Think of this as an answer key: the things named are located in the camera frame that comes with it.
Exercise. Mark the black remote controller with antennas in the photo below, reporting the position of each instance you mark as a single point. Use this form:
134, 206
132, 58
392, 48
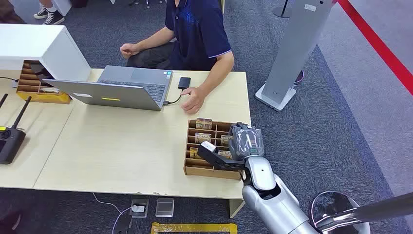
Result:
11, 143

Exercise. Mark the wooden card tray, yellow base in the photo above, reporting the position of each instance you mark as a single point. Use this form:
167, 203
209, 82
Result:
29, 90

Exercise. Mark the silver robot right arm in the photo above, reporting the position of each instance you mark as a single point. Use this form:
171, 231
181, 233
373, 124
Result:
266, 176

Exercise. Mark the black stanchion base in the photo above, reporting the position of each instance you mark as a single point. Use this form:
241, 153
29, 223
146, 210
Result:
282, 12

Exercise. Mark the small black external drive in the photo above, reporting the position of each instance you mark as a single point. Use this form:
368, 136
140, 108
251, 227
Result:
184, 83

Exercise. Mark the small grey adapter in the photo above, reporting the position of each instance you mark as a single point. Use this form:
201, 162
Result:
15, 84

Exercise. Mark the white power plug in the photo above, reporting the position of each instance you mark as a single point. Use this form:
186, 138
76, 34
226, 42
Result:
138, 208

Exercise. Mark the steel floor socket box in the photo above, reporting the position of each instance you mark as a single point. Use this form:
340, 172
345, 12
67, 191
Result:
139, 208

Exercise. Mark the person's left forearm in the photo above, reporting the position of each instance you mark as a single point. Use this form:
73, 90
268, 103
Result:
216, 73

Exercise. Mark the pale wooden desk leg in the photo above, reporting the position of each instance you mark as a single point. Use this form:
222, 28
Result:
236, 206

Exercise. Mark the red barrier belt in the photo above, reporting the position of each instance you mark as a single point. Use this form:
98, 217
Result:
374, 40

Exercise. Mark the person's left hand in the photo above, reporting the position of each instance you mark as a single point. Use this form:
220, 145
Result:
193, 100

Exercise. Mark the white box cabinet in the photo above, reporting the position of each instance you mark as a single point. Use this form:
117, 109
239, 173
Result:
42, 48

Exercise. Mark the dark round floor disc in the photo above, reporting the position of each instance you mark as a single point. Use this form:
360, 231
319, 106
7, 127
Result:
299, 78

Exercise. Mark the grey laptop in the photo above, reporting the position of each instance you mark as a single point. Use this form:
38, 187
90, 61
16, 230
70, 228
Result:
129, 87

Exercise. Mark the person's right forearm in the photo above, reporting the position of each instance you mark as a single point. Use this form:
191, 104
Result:
153, 41

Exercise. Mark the wooden card tray with dividers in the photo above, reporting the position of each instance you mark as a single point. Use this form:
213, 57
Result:
206, 169

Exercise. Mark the grey slanted kiosk stand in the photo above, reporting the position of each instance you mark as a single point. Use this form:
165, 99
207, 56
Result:
296, 48

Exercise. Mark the round chrome base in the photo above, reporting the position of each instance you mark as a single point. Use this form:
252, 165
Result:
329, 205

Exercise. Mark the person's right hand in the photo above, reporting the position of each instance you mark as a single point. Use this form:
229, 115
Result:
128, 50

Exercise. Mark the yellow floor frame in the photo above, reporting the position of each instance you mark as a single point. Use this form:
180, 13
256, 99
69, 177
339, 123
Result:
193, 228

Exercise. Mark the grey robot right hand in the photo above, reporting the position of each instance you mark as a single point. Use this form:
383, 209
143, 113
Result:
245, 142

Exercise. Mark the closed steel floor box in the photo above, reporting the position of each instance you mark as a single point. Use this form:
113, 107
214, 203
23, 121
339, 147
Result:
165, 207

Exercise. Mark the person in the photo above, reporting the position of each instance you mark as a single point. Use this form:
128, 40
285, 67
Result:
50, 16
197, 29

